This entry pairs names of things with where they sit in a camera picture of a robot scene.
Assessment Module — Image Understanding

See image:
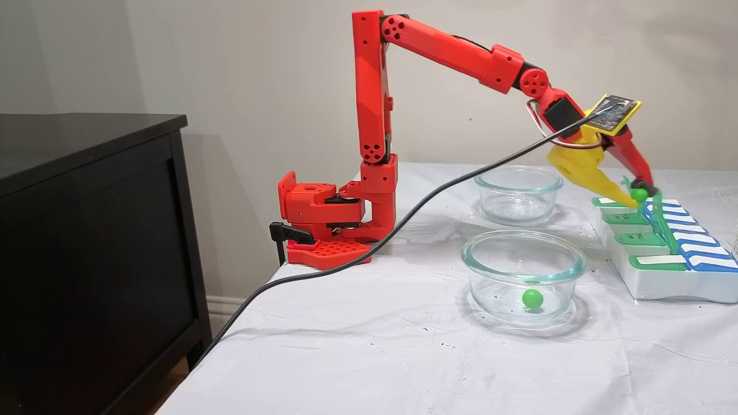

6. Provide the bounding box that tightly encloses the small glass bowl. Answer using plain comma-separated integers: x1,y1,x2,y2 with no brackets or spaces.
474,166,564,227

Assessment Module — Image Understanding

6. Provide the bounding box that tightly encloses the black table clamp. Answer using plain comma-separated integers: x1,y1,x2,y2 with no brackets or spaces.
269,222,316,266

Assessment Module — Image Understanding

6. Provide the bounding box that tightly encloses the camera circuit board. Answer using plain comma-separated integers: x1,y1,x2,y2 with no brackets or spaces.
583,94,642,137

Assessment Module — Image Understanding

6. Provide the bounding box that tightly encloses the white baseboard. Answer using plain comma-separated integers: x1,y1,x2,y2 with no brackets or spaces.
206,295,257,341

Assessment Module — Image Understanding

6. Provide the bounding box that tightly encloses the large glass bowl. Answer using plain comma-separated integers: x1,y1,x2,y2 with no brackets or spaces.
461,231,589,323

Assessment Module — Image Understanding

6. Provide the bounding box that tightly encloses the black wooden cabinet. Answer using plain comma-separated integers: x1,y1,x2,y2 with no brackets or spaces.
0,114,213,415

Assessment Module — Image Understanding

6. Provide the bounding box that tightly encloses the black camera cable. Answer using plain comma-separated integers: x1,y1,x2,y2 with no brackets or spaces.
190,112,606,369

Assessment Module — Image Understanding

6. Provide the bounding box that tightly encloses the weekly pill organizer box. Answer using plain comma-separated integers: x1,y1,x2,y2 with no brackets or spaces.
591,176,738,303

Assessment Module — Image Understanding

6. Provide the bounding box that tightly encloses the white tablecloth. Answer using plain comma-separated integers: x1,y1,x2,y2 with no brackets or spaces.
156,163,738,415

